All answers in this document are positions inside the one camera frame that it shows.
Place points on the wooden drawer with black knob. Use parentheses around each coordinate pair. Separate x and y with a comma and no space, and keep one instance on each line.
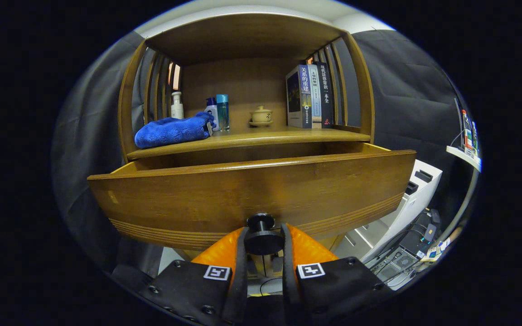
(252,194)

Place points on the blue glass bottle teal cap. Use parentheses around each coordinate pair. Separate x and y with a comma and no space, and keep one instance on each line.
(223,113)

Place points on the white storage box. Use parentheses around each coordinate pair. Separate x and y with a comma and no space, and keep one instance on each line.
(419,190)

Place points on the wooden countertop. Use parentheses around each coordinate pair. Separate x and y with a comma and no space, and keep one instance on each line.
(265,136)

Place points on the black computer tower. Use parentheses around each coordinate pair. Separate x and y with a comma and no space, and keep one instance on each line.
(410,253)

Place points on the white lotion bottle blue cap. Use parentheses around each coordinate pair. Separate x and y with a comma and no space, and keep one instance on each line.
(213,112)

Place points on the pale blue spine book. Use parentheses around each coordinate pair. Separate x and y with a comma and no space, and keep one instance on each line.
(315,99)

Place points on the black book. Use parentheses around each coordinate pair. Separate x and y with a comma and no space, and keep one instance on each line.
(326,95)

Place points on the green plastic bottle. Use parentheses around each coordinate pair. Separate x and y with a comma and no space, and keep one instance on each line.
(475,138)

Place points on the grey book blue spine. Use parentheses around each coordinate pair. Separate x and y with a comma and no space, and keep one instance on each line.
(295,95)

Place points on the beige lidded tea cup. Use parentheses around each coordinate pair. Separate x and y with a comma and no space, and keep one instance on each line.
(261,116)

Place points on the clear bottle red label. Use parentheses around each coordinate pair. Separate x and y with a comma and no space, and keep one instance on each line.
(467,133)

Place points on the white pump bottle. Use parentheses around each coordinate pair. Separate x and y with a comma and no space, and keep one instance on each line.
(177,111)

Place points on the wooden cabinet frame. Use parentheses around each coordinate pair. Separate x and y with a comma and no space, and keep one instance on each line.
(243,81)

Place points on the white power strip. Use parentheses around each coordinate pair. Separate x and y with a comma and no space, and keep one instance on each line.
(435,251)

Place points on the white side table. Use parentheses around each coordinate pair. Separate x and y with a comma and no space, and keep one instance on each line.
(462,155)

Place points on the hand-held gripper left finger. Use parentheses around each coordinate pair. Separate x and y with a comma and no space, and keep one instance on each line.
(241,280)

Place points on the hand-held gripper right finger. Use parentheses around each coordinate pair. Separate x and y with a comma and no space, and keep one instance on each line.
(288,280)

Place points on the beige saucer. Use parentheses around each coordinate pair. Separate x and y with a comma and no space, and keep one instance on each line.
(261,124)

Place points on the blue folded towel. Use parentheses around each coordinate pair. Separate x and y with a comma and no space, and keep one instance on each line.
(170,131)

